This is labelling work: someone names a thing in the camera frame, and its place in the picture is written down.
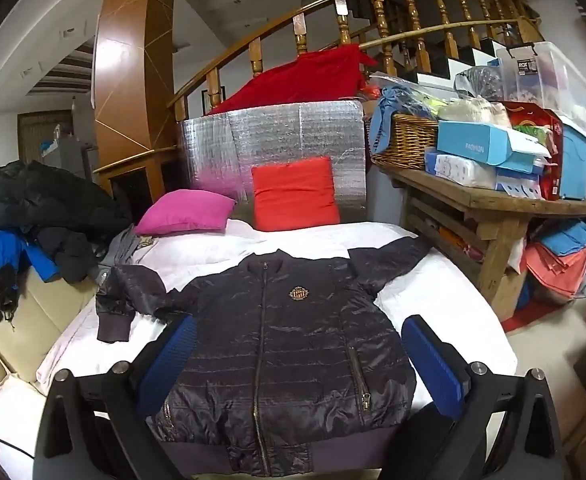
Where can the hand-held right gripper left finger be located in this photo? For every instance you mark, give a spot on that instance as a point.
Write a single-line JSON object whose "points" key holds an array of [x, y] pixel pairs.
{"points": [[169, 362]]}

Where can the red pillow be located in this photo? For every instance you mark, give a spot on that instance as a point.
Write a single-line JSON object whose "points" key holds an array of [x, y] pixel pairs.
{"points": [[293, 195]]}

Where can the black down coat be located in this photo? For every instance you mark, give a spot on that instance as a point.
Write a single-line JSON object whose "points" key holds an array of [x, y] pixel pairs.
{"points": [[48, 200]]}

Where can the wooden column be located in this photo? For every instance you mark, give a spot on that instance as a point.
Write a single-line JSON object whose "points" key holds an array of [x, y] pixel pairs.
{"points": [[128, 60]]}

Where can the wooden table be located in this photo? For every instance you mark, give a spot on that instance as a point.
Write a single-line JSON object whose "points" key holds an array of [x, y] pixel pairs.
{"points": [[473, 192]]}

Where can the wooden stair railing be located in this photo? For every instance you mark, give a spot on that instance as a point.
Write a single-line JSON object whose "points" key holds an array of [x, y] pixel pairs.
{"points": [[300, 30]]}

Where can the magenta pillow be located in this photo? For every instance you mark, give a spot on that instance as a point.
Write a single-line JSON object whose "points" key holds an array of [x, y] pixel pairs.
{"points": [[183, 212]]}

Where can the grey garment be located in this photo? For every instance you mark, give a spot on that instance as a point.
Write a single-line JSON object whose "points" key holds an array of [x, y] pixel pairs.
{"points": [[123, 250]]}

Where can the wicker basket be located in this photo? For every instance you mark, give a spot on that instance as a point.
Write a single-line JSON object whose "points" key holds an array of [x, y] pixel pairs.
{"points": [[408, 140]]}

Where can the red gift box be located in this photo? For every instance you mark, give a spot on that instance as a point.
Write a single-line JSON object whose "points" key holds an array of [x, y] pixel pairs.
{"points": [[548, 130]]}

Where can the black quilted jacket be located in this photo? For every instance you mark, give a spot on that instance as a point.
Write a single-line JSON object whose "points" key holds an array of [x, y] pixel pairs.
{"points": [[283, 350]]}

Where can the silver insulation mat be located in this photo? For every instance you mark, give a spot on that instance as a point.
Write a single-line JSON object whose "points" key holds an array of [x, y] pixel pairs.
{"points": [[273, 135]]}

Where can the clear plastic storage bin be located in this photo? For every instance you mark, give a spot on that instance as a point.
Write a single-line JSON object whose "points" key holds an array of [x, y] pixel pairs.
{"points": [[558, 75]]}

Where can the red cloth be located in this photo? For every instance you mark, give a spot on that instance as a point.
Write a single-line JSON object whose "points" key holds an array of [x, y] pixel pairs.
{"points": [[303, 80]]}

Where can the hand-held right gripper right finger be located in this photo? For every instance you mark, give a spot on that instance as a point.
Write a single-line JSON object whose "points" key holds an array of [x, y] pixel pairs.
{"points": [[433, 365]]}

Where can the beige sofa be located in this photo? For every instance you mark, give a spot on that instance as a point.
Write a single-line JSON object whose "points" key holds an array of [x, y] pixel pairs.
{"points": [[38, 310]]}

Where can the white tissue pack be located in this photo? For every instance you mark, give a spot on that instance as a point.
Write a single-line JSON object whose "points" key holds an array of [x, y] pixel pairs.
{"points": [[458, 170]]}

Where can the dark plastic bag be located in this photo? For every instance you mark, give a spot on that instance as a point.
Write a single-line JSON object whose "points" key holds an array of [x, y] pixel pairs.
{"points": [[478, 80]]}

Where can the blue storage box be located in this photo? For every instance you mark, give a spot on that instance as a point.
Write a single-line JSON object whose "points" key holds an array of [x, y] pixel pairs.
{"points": [[578, 165]]}

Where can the white blanket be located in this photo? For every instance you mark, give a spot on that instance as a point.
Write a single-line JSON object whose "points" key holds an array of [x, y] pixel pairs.
{"points": [[433, 290]]}

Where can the cream knitted cloth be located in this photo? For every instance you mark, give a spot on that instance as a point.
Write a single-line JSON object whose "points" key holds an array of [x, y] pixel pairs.
{"points": [[473, 110]]}

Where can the light blue cardboard box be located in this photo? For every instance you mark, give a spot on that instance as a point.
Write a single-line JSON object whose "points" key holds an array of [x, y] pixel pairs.
{"points": [[478, 145]]}

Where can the pink folded cloth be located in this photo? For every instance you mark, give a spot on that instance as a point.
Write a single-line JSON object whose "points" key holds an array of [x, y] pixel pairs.
{"points": [[558, 267]]}

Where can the blue folded cloth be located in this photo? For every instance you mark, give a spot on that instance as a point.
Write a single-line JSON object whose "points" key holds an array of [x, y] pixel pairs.
{"points": [[568, 237]]}

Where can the red floor mat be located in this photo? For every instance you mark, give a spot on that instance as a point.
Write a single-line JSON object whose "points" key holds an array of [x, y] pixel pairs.
{"points": [[523, 317]]}

